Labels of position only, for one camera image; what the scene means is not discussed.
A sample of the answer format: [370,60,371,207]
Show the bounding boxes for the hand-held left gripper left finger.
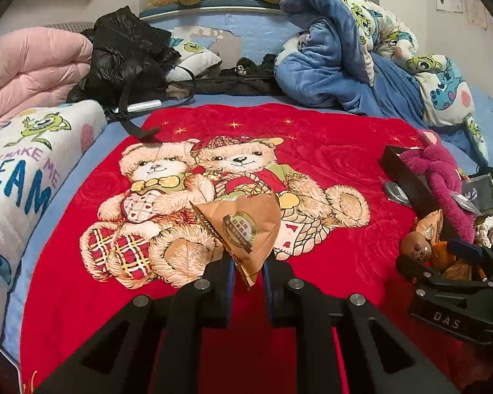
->
[35,250,236,394]

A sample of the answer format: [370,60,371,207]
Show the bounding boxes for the blue cartoon-print blanket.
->
[273,0,489,165]

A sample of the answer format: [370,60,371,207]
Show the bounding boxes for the round grey item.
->
[380,176,411,206]

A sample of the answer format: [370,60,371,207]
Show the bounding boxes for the monster print pillow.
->
[0,100,107,341]

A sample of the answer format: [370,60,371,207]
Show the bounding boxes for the small brown bear toy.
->
[399,231,433,262]

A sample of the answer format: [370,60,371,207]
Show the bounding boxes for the black puffer jacket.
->
[66,6,181,105]

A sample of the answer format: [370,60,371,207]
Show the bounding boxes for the blue padded headboard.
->
[140,0,313,70]

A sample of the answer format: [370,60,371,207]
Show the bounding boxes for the black strap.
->
[107,78,161,140]

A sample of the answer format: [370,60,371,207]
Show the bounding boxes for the silver tube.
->
[125,98,162,113]

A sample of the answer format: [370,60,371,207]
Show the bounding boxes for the brown triangular snack packet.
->
[190,192,281,290]

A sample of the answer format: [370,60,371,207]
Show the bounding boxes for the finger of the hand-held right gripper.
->
[450,239,493,260]
[395,255,493,295]

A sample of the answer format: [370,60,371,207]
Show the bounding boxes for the white wall certificate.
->
[435,0,465,14]
[465,0,489,30]

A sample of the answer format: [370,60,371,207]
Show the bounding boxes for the pink plush toy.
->
[400,130,477,243]

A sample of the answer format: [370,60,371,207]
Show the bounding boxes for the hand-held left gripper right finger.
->
[262,252,461,394]

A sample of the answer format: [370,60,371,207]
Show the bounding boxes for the black box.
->
[381,145,440,214]

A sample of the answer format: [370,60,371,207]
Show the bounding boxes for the red bear-print blanket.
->
[20,102,493,394]

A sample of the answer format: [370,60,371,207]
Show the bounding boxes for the pink quilt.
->
[0,27,95,132]

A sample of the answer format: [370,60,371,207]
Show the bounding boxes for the dark clothes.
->
[166,53,286,99]

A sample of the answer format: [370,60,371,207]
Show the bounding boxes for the brown red-striped snack packet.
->
[413,209,446,247]

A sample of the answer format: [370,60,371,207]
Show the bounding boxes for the cartoon-print pillow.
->
[164,35,223,83]

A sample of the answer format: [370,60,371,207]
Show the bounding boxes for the small dark box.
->
[460,174,493,214]

